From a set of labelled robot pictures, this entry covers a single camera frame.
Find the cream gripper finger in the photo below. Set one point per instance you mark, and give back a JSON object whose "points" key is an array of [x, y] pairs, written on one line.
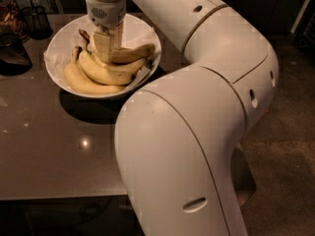
{"points": [[101, 43], [116, 36]]}

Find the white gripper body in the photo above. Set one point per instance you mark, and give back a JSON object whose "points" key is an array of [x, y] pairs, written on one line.
{"points": [[106, 13]]}

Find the yellow banana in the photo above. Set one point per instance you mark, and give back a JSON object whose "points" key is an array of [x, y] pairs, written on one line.
{"points": [[99, 74], [132, 68], [79, 81], [123, 55]]}

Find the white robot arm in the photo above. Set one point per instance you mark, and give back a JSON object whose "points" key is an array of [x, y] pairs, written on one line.
{"points": [[175, 137]]}

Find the white bowl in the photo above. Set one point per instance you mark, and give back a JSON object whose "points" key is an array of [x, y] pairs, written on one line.
{"points": [[59, 51]]}

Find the black mesh cup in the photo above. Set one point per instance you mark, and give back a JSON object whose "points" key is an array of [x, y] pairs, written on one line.
{"points": [[36, 20]]}

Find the dark round container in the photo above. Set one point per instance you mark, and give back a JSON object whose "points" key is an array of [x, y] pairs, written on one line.
{"points": [[14, 59]]}

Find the jar with brown contents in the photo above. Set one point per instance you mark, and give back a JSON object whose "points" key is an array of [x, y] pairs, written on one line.
{"points": [[11, 17]]}

